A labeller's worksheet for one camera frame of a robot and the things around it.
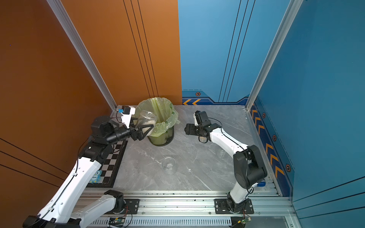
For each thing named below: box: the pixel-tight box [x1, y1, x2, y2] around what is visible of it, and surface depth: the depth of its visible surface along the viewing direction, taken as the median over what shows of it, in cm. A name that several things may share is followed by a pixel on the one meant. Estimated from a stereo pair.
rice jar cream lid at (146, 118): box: [134, 110, 158, 137], surface depth 67 cm
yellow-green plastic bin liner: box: [133, 97, 181, 137], surface depth 89 cm
